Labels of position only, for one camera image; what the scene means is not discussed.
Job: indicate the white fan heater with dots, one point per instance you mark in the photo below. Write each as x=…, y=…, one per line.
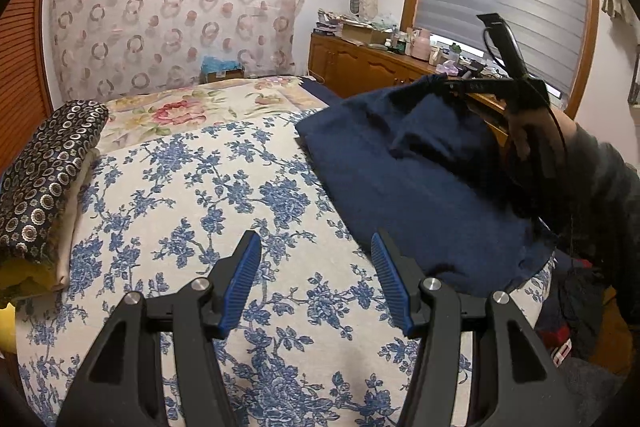
x=355, y=3

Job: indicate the small cardboard box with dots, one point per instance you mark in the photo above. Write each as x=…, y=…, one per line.
x=225, y=76

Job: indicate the pink container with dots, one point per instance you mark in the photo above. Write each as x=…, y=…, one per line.
x=421, y=44

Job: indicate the person's right hand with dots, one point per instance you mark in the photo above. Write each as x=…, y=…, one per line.
x=520, y=132

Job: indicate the pile of papers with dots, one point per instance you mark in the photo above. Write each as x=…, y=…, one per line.
x=327, y=24

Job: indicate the dark medallion patterned quilt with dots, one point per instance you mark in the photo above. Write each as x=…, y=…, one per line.
x=45, y=172

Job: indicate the yellow cloth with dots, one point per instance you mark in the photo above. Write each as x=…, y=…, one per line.
x=22, y=282

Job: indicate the circle patterned curtain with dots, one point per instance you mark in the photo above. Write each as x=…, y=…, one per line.
x=175, y=7

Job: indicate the peach floral bed sheet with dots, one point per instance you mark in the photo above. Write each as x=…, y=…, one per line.
x=200, y=107

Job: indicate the person's right forearm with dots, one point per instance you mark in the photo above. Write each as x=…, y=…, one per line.
x=595, y=177

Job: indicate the blue floral bedspread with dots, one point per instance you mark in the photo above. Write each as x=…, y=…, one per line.
x=200, y=207

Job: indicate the open cardboard box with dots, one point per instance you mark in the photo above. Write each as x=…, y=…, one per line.
x=362, y=34

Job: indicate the wooden louvered door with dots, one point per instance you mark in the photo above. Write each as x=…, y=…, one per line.
x=22, y=57

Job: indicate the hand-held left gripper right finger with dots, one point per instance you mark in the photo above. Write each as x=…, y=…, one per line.
x=390, y=287

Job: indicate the wooden cabinet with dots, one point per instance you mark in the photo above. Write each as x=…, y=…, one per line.
x=360, y=67

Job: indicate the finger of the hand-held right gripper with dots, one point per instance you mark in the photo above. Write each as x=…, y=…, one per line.
x=475, y=85

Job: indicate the navy printed t-shirt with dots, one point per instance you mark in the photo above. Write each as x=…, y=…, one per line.
x=425, y=187

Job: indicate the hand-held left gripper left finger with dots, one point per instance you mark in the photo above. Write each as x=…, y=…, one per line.
x=240, y=282

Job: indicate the beige folded cloth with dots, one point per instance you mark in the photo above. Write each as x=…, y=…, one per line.
x=70, y=232

